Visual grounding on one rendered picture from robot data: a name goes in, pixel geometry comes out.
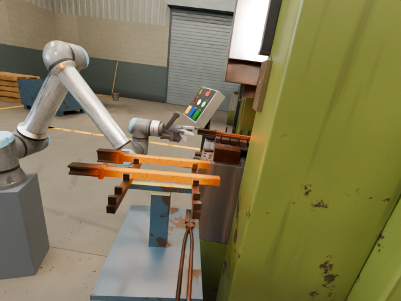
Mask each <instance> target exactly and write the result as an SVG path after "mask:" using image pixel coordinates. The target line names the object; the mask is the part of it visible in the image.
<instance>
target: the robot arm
mask: <svg viewBox="0 0 401 301"><path fill-rule="evenodd" d="M42 57H43V61H44V64H45V67H46V68H47V70H48V71H49V73H48V75H47V77H46V79H45V81H44V83H43V85H42V87H41V89H40V91H39V93H38V95H37V97H36V99H35V101H34V103H33V105H32V107H31V109H30V111H29V114H28V116H27V118H26V120H25V122H21V123H19V124H18V126H17V128H16V130H15V132H13V133H12V132H9V131H0V191H3V190H6V189H11V188H14V187H16V186H19V185H21V184H23V183H24V182H25V181H26V180H27V175H26V173H25V172H24V171H23V170H22V169H21V167H20V163H19V159H21V158H24V157H26V156H28V155H31V154H33V153H36V152H39V151H42V150H44V149H45V148H47V147H48V145H49V144H50V136H49V135H48V131H47V129H48V127H49V126H50V123H51V121H52V120H53V118H54V116H55V115H56V113H57V111H58V109H59V107H60V105H61V103H62V102H63V100H64V98H65V96H66V94H67V92H68V91H69V92H70V93H71V95H72V96H73V97H74V98H75V99H76V101H77V102H78V103H79V104H80V106H81V107H82V108H83V110H84V111H85V112H86V113H87V115H88V116H89V117H90V118H91V120H92V121H93V122H94V124H95V125H96V126H97V127H98V129H99V130H100V131H101V132H102V133H103V135H104V136H105V138H106V139H107V140H108V141H109V142H110V144H111V145H112V146H113V147H114V149H116V150H123V151H127V153H133V154H138V153H142V154H143V155H148V152H149V150H148V147H149V136H153V137H160V139H169V141H170V142H177V143H179V142H180V140H181V137H182V138H183V140H184V142H187V139H188V137H189V136H195V135H194V134H193V133H192V130H197V128H196V127H193V126H188V125H173V123H174V122H175V120H176V119H178V118H179V117H180V114H181V113H180V112H179V111H176V112H174V113H173V116H172V118H171V119H170V120H169V121H168V123H167V124H166V126H165V124H164V123H162V122H161V121H155V120H150V119H141V118H133V119H132V120H131V121H130V123H129V127H128V129H129V133H131V134H132V141H131V140H130V139H129V138H128V137H127V135H126V134H125V133H124V132H123V131H122V129H121V128H120V126H119V125H118V124H117V122H116V121H115V120H114V119H113V117H112V116H111V114H110V113H109V112H108V111H107V109H106V108H105V107H104V105H103V104H102V103H101V101H100V100H99V99H98V97H97V96H96V95H95V94H94V92H93V91H92V89H90V87H89V86H88V84H87V83H86V82H85V80H84V79H83V77H81V75H80V74H79V72H80V70H81V69H85V68H86V67H87V66H88V64H89V57H88V54H87V52H86V51H85V50H84V49H83V48H82V47H80V46H78V45H76V44H70V43H66V42H62V41H51V42H49V43H47V44H46V46H45V47H44V49H43V53H42Z"/></svg>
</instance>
